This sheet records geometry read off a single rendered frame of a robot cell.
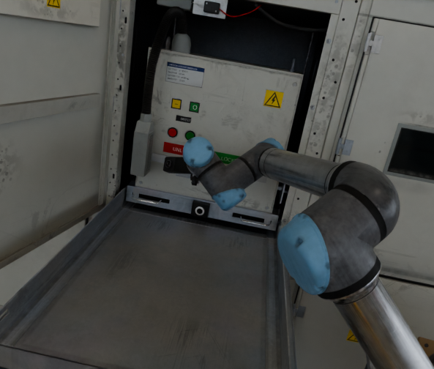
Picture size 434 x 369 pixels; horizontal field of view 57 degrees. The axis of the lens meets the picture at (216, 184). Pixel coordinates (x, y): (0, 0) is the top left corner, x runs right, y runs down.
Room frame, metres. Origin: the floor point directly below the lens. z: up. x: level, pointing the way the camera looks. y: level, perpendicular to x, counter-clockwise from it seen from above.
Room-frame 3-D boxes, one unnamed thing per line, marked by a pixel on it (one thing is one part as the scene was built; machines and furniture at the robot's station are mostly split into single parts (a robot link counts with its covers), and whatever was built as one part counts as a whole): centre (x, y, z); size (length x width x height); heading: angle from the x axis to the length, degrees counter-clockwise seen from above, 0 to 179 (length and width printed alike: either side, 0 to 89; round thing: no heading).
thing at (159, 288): (0.91, 0.06, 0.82); 0.68 x 0.62 x 0.06; 176
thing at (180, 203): (1.30, 0.04, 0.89); 0.54 x 0.05 x 0.06; 86
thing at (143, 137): (1.23, 0.25, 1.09); 0.08 x 0.05 x 0.17; 176
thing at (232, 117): (1.29, 0.04, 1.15); 0.48 x 0.01 x 0.48; 86
